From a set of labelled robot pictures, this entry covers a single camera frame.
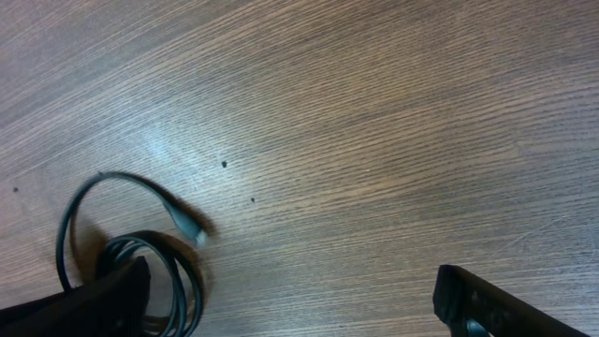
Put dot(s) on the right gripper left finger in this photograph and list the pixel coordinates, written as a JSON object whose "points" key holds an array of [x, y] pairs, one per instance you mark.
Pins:
{"points": [[111, 306]]}

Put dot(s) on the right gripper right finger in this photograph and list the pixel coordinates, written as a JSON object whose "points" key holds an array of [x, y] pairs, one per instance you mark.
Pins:
{"points": [[470, 306]]}

